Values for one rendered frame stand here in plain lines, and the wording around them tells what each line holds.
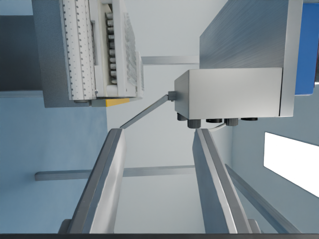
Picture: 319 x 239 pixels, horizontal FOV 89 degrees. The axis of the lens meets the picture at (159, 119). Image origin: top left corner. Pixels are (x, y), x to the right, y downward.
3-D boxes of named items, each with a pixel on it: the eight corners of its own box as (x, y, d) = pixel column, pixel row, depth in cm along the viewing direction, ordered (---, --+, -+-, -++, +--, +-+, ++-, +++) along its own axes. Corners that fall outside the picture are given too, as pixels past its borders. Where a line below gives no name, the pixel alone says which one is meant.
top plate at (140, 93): (137, 96, 91) (141, 96, 91) (135, 50, 88) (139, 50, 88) (140, 96, 115) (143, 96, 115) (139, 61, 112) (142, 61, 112)
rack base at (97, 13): (113, 29, 60) (120, 29, 60) (117, 96, 63) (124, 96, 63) (87, -16, 35) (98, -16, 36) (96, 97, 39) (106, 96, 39)
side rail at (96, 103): (91, 107, 35) (106, 106, 35) (90, 99, 35) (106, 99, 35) (139, 99, 166) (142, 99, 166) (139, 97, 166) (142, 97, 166)
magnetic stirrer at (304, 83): (283, 101, 38) (320, 100, 38) (291, 1, 35) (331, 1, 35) (238, 100, 58) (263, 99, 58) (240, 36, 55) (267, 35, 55)
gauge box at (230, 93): (188, 120, 35) (279, 117, 35) (188, 68, 33) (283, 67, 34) (174, 111, 56) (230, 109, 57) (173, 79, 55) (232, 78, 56)
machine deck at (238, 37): (275, 117, 35) (293, 116, 35) (290, -87, 30) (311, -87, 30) (197, 104, 97) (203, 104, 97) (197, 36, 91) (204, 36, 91)
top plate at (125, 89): (127, 29, 60) (133, 29, 60) (130, 96, 63) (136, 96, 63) (110, -16, 36) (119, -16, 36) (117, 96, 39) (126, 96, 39)
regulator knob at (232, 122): (227, 126, 39) (245, 125, 39) (227, 116, 39) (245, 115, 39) (221, 124, 42) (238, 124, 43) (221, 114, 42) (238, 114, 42)
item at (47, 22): (44, 108, 37) (89, 106, 37) (26, -34, 33) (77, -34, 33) (128, 99, 165) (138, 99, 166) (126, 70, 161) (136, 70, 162)
